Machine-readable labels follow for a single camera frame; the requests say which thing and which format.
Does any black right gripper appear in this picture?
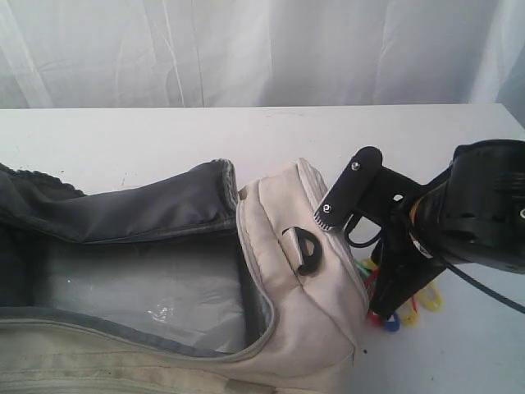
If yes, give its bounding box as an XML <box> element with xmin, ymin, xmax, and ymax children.
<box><xmin>371</xmin><ymin>193</ymin><xmax>444</xmax><ymax>306</ymax></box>

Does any colourful key tag bunch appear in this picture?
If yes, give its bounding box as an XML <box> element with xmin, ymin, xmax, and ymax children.
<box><xmin>357</xmin><ymin>258</ymin><xmax>442</xmax><ymax>332</ymax></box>

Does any cream duffel bag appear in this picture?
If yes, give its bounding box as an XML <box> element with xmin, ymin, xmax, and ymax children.
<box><xmin>1</xmin><ymin>159</ymin><xmax>368</xmax><ymax>393</ymax></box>

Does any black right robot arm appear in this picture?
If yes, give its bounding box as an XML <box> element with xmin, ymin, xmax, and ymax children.
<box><xmin>370</xmin><ymin>140</ymin><xmax>524</xmax><ymax>318</ymax></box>

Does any white backdrop curtain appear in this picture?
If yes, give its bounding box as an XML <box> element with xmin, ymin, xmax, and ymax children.
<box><xmin>1</xmin><ymin>1</ymin><xmax>524</xmax><ymax>108</ymax></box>

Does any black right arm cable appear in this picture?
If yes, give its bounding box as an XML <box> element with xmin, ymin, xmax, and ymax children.
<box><xmin>344</xmin><ymin>213</ymin><xmax>525</xmax><ymax>313</ymax></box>

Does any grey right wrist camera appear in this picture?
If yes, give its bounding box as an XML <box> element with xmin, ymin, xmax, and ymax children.
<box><xmin>314</xmin><ymin>146</ymin><xmax>430</xmax><ymax>231</ymax></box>

